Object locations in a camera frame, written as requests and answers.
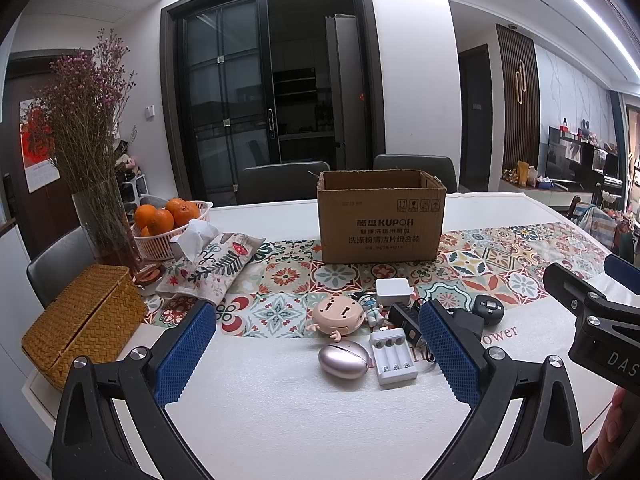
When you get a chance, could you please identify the glass vase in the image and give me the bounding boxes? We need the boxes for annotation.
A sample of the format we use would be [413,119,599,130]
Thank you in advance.
[72,177,141,275]

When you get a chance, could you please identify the dark dining chair left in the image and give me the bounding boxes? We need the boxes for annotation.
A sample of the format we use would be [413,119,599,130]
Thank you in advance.
[236,162,330,205]

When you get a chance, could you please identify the right hand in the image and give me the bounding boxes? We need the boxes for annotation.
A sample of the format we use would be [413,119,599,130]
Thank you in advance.
[587,388,630,477]

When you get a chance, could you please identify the dark dining chair right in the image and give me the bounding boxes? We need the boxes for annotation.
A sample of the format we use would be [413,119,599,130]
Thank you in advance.
[373,154,458,194]

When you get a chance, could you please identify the red wall calendar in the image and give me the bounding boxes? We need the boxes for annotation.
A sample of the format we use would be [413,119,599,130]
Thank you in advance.
[18,99,60,194]

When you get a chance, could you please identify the white shoe rack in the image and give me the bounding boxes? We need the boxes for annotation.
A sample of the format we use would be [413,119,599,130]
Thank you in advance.
[118,174,148,207]

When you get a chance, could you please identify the dried purple flowers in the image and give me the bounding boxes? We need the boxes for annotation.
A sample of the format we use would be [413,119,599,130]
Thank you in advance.
[32,29,136,193]

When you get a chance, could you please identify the tv console cabinet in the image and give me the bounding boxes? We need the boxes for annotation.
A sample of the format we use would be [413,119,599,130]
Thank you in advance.
[498,126,624,209]

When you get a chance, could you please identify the white fruit basket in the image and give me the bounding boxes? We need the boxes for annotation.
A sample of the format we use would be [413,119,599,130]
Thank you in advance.
[131,200,213,261]

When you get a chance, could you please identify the white tissue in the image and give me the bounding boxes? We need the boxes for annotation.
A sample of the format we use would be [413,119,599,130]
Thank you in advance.
[169,219,219,262]

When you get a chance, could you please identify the brown cardboard box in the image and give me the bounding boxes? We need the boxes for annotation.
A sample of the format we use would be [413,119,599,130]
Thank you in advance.
[317,169,447,264]

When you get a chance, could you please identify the floral fabric tissue cover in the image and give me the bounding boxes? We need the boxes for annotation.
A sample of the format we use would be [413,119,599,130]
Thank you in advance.
[155,233,265,306]

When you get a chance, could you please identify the white battery charger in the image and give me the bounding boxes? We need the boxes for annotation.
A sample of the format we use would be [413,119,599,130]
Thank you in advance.
[370,328,418,387]

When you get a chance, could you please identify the grey refrigerator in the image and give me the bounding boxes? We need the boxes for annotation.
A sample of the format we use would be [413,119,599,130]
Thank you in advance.
[326,14,367,169]

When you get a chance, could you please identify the patterned table runner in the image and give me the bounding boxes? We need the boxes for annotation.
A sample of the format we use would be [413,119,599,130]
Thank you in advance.
[144,222,609,338]

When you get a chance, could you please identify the small wooden coaster dish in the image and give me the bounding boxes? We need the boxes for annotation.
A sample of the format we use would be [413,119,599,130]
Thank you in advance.
[134,263,166,288]

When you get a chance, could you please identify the white power adapter cube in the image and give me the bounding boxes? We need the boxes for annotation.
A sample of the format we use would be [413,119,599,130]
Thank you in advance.
[375,278,413,307]

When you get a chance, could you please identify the black glass sliding door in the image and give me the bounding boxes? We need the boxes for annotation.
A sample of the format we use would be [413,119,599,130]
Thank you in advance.
[177,0,281,206]

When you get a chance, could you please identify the silver egg-shaped device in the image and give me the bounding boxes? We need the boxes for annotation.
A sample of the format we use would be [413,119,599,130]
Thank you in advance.
[318,340,370,380]

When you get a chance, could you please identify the black round remote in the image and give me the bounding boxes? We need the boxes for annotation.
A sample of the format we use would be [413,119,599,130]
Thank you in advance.
[472,295,504,327]

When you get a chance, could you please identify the dark dining chair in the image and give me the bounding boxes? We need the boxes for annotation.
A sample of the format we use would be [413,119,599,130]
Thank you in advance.
[373,154,458,194]
[236,162,330,205]

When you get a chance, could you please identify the black power adapter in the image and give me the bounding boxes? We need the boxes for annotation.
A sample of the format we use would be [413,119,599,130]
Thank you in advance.
[387,304,424,347]

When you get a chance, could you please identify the grey chair at left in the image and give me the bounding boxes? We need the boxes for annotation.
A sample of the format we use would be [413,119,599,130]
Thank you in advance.
[26,226,96,309]

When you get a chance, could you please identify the woven wicker box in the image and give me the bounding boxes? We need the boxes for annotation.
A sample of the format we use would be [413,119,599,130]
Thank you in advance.
[22,264,148,391]

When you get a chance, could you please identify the pink doll head toy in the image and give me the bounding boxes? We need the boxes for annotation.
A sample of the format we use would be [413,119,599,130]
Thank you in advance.
[306,296,364,342]

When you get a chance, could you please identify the orange fruit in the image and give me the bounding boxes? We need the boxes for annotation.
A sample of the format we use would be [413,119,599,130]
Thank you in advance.
[165,198,201,226]
[134,204,156,231]
[146,208,175,236]

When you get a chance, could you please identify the small astronaut keychain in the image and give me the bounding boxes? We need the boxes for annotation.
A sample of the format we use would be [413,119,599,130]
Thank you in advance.
[358,294,385,330]

